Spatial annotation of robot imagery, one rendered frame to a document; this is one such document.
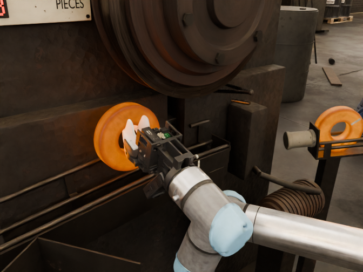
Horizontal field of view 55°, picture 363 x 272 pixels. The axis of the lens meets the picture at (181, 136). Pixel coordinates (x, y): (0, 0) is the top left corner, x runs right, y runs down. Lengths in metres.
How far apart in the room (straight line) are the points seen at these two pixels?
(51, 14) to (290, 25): 2.90
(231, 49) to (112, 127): 0.31
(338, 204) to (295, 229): 1.49
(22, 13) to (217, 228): 0.55
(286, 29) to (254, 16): 2.67
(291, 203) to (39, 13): 0.86
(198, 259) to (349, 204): 1.65
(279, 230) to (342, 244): 0.11
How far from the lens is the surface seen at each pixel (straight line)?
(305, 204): 1.19
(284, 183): 1.14
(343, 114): 1.22
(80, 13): 0.82
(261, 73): 1.19
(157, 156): 0.67
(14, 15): 0.78
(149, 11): 0.71
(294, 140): 1.18
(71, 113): 0.82
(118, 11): 0.71
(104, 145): 0.75
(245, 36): 0.83
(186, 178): 0.61
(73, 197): 0.87
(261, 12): 0.85
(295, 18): 3.51
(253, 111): 1.04
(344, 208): 2.17
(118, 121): 0.75
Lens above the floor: 1.15
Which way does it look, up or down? 25 degrees down
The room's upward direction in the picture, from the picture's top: 1 degrees clockwise
